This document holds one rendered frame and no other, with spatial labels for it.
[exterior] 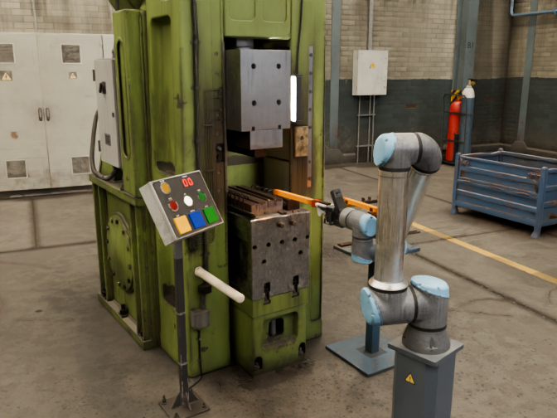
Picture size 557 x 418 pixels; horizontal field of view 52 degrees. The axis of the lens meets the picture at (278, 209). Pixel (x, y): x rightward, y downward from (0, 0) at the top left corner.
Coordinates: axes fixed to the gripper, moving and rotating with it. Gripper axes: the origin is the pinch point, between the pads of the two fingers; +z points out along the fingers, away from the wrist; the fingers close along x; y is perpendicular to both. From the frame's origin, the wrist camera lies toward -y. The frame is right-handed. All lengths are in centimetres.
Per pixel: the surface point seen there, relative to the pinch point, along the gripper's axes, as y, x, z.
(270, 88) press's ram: -51, -1, 43
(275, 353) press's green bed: 96, 0, 34
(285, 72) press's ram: -58, 9, 43
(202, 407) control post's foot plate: 106, -51, 23
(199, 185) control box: -7, -46, 34
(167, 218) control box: 2, -69, 17
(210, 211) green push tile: 5, -44, 26
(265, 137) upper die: -25.9, -3.5, 42.3
